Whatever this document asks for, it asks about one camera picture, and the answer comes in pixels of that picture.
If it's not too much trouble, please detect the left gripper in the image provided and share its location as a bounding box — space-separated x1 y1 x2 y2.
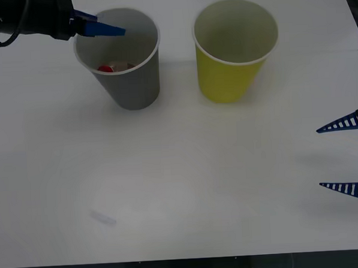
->
50 0 127 43

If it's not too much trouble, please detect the clear bottle with red cap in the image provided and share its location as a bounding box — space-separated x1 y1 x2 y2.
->
96 60 140 74

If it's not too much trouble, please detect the yellow-green plastic waste bin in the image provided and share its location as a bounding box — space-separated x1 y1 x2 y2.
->
189 0 283 106

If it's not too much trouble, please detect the grey plastic waste bin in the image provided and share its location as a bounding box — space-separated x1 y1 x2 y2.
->
71 5 164 114

